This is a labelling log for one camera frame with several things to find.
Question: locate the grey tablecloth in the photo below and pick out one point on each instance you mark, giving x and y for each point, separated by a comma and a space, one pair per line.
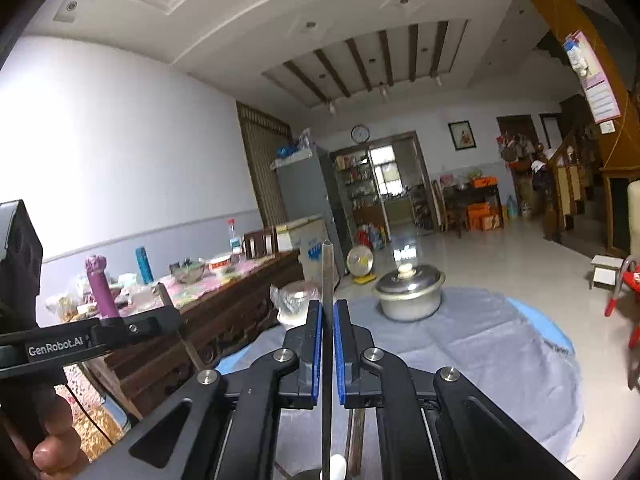
490, 360

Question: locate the blue table cover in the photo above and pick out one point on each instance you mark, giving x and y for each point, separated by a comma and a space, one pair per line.
545, 325

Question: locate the metal chopstick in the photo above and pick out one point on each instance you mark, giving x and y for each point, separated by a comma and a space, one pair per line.
327, 280

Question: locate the white chest freezer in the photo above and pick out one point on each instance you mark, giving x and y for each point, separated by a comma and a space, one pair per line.
305, 240

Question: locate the beige armchair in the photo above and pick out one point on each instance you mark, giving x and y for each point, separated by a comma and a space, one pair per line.
634, 220

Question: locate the white basin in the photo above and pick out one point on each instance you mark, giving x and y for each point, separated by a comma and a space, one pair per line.
292, 321

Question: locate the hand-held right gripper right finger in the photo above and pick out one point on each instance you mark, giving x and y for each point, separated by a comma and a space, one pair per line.
341, 355

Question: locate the pink wall calendar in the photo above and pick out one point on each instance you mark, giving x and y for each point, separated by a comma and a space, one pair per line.
597, 85

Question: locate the grey refrigerator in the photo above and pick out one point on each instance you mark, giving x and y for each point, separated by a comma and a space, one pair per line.
305, 185

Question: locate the wooden stair railing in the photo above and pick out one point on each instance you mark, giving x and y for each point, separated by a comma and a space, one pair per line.
567, 180

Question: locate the metal pot with lid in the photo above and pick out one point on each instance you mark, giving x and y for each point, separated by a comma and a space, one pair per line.
410, 300

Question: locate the blue bag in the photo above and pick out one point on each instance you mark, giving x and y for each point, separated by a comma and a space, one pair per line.
287, 151

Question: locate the teal thermos bottle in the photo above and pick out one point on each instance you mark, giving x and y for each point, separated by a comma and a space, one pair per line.
145, 265

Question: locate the dark wooden chair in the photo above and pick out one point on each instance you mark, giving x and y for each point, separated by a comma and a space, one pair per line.
260, 242

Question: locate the wooden side table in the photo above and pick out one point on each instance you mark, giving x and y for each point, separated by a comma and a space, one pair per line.
472, 197

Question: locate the brown door curtain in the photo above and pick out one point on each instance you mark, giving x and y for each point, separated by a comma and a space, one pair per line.
260, 160

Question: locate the chair with patterned cushion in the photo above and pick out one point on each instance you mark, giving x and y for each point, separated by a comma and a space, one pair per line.
105, 420

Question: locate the red child chair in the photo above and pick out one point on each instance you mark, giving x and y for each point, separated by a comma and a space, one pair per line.
627, 280

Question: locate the red and white bowl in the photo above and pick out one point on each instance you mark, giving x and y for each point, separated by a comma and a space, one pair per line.
220, 263

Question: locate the shelf with bottles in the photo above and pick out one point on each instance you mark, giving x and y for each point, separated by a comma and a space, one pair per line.
357, 190

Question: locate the glass bowl with lid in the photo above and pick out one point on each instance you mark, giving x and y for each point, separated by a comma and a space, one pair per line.
188, 271

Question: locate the purple thermos bottle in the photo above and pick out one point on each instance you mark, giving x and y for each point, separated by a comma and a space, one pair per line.
102, 290

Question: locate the framed wall picture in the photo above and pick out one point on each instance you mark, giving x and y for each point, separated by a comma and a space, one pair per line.
460, 135

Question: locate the clear water bottle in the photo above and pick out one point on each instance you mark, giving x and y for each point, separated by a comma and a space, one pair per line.
233, 237

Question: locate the round wall clock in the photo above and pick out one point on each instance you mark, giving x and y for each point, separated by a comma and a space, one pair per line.
360, 134

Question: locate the blue water jug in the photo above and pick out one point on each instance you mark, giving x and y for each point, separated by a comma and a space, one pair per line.
511, 207

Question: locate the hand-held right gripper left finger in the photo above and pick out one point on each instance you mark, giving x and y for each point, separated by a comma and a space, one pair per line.
315, 355

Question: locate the carved wooden sideboard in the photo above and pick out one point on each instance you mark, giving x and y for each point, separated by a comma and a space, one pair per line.
220, 320

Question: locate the person's left hand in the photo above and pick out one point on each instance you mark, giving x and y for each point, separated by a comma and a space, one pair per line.
60, 452

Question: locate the checkered table runner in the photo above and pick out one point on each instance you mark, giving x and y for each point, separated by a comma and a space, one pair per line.
190, 292

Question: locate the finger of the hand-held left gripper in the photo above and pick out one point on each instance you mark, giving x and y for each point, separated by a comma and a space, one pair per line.
135, 328

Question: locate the small floor fan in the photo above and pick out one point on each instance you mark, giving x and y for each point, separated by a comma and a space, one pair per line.
361, 262

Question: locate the white step stool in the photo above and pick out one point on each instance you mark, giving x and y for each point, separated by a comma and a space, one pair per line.
605, 267

